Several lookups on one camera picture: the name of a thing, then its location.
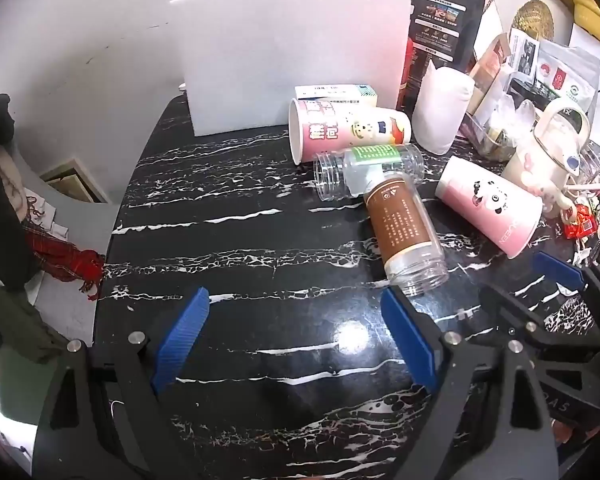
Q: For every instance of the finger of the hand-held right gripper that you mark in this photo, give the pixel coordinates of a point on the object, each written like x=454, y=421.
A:
x=557, y=270
x=510, y=310

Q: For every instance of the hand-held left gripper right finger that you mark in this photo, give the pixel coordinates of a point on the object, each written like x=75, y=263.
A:
x=411, y=340

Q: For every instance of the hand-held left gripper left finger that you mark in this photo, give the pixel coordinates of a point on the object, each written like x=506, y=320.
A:
x=182, y=340

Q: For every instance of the pink panda print cup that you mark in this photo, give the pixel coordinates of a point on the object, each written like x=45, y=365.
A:
x=487, y=205

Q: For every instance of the pink dog print cup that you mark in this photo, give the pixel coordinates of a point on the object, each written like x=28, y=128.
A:
x=347, y=130

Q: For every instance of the red snack packet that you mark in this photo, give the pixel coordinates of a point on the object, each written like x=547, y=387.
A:
x=581, y=225

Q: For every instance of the clear bottle brown label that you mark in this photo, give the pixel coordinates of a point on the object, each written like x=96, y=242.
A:
x=405, y=232

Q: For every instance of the white electric kettle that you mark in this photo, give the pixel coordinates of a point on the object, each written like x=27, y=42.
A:
x=552, y=152

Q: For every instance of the red plaid scarf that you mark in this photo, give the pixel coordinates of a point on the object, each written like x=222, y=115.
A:
x=62, y=255

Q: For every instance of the clear plastic organizer tray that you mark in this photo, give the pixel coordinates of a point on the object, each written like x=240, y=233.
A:
x=497, y=127

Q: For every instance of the green cloth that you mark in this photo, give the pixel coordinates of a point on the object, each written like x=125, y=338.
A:
x=17, y=325

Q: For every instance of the clear bottle green label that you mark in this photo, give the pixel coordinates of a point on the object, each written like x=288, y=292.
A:
x=367, y=166

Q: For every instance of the wooden framed panel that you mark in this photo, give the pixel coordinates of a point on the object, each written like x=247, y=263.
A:
x=72, y=182

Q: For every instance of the white pouch red labels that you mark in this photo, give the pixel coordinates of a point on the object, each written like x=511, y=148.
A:
x=565, y=77

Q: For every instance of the white paper roll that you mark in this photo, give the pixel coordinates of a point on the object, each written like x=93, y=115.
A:
x=441, y=110

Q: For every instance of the brown paper pouch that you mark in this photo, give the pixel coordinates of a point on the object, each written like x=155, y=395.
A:
x=490, y=62

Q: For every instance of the dark cloth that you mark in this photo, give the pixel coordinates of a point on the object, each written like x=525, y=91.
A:
x=0, y=185

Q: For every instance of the red packaging box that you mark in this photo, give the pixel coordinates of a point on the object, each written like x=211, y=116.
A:
x=407, y=77

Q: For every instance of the gold woven disc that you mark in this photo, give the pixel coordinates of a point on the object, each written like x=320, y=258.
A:
x=532, y=20

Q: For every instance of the white teal carton box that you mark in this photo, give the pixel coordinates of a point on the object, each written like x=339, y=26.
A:
x=337, y=92

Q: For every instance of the black printed pouch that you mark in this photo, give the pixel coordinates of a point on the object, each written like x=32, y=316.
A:
x=445, y=25

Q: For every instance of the white foam board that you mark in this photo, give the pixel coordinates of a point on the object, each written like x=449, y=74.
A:
x=280, y=55

